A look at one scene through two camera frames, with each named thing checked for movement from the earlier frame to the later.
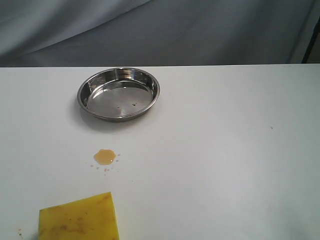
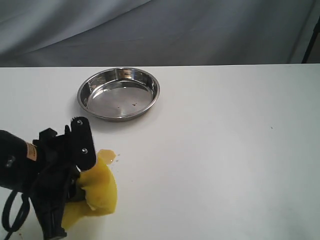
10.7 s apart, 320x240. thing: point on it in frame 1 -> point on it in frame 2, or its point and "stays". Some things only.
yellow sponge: [93, 218] -> [98, 183]
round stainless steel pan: [117, 94] stays
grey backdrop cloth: [89, 33] stays
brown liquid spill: [105, 156] stays
